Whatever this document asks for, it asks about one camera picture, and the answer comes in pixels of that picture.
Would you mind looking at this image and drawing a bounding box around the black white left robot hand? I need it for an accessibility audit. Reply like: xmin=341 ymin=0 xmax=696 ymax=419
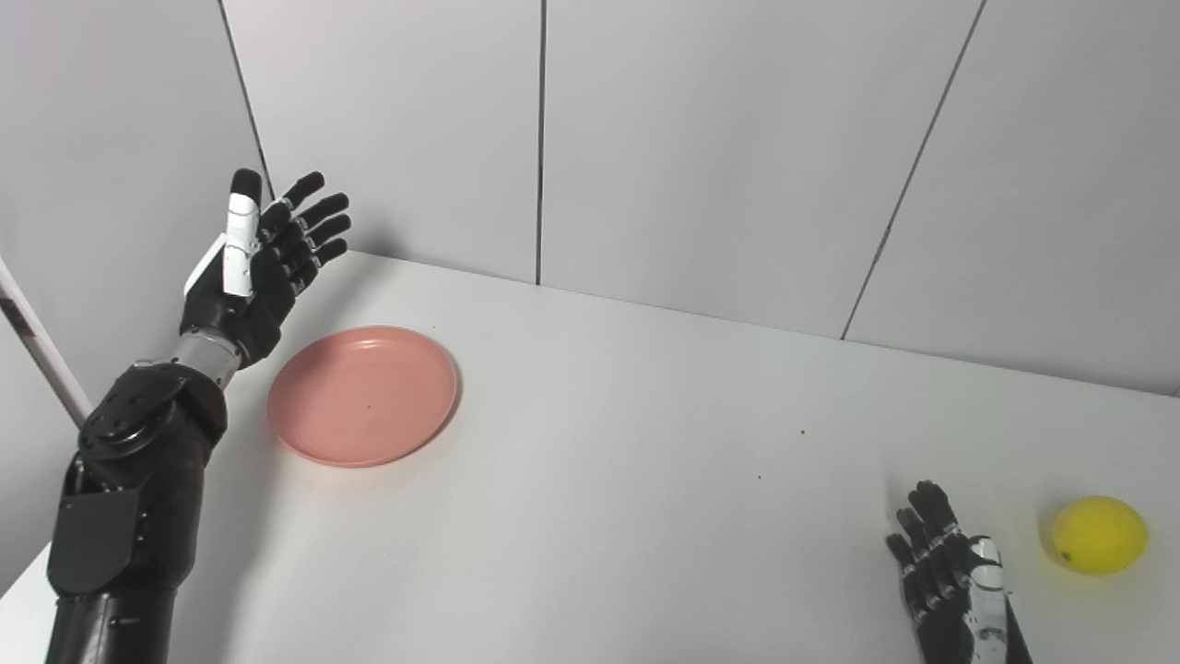
xmin=180 ymin=168 xmax=352 ymax=370

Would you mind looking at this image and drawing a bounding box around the white slanted bar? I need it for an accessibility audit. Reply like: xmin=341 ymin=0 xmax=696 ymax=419
xmin=0 ymin=256 xmax=93 ymax=427

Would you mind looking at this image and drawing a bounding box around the pink round plate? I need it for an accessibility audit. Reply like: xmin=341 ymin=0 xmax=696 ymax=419
xmin=267 ymin=326 xmax=459 ymax=468

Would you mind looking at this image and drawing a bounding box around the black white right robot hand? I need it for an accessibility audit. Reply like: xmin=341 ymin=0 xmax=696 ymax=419
xmin=886 ymin=480 xmax=1033 ymax=664

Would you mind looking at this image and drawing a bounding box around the yellow lemon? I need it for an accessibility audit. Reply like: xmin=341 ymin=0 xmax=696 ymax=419
xmin=1042 ymin=496 xmax=1150 ymax=576

